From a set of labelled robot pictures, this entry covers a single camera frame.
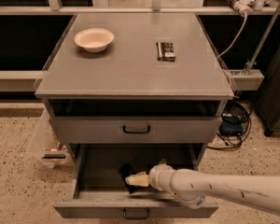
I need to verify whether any closed grey upper drawer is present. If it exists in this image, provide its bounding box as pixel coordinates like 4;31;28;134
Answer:
49;117;222;144

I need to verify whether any dark cabinet at right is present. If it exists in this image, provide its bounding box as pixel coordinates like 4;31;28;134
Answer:
253;28;280;137

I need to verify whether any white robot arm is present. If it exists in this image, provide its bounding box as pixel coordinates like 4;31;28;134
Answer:
123;159;280;216

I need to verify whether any white power cable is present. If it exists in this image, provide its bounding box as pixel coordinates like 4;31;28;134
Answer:
216;10;248;60

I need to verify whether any white power strip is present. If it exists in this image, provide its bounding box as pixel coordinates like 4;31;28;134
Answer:
226;0;254;16

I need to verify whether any black cable bundle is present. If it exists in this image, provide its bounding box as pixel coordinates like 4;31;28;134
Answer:
206;91;254;151

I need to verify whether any dark snack bar on counter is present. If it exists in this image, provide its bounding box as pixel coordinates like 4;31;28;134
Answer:
156;42;175;62

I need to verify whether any open grey lower drawer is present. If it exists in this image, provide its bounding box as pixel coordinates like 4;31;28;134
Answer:
54;144;218;219

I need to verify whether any white paper bowl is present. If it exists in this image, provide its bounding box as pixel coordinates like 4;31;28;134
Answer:
74;28;115;53

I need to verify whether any clear plastic bin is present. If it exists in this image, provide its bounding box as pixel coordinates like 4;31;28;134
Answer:
26;110;74;168

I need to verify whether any blue electronic box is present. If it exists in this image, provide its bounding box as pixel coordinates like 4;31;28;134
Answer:
219;117;244;136

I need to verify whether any grey drawer cabinet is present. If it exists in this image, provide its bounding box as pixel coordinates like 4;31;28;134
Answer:
35;13;233;165

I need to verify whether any metal diagonal rod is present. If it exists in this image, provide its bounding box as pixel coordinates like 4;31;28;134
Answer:
243;0;280;75

